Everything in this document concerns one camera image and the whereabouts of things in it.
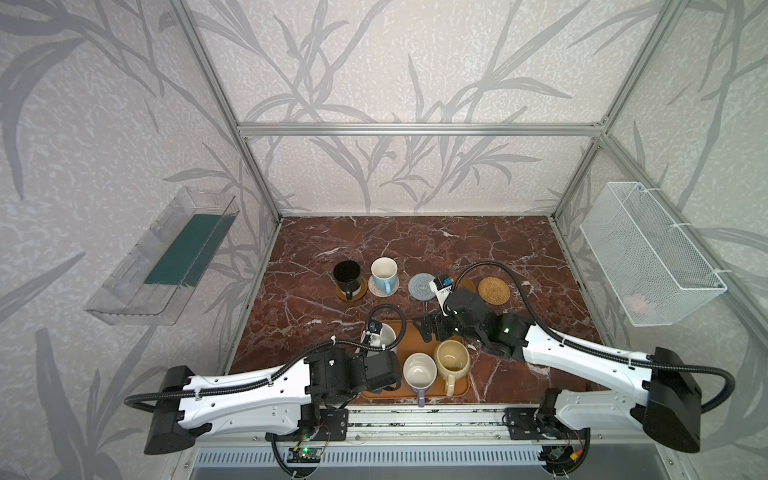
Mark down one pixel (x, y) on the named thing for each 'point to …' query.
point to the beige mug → (452, 359)
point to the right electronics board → (563, 456)
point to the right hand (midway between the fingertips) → (425, 305)
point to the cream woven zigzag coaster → (377, 293)
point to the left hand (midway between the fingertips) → (382, 364)
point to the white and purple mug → (420, 372)
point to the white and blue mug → (384, 274)
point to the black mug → (348, 275)
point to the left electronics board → (304, 455)
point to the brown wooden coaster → (362, 292)
